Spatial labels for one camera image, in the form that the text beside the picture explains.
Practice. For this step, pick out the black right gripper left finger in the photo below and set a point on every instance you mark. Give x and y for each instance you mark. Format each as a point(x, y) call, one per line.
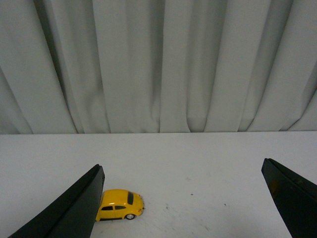
point(71, 215)

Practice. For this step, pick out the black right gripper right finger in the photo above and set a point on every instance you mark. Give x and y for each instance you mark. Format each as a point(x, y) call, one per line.
point(295, 198)

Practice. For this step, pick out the yellow beetle toy car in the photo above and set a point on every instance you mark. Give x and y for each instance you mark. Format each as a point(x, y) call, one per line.
point(117, 204)

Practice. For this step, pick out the grey pleated curtain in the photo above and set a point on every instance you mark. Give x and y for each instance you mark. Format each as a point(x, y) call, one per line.
point(149, 66)

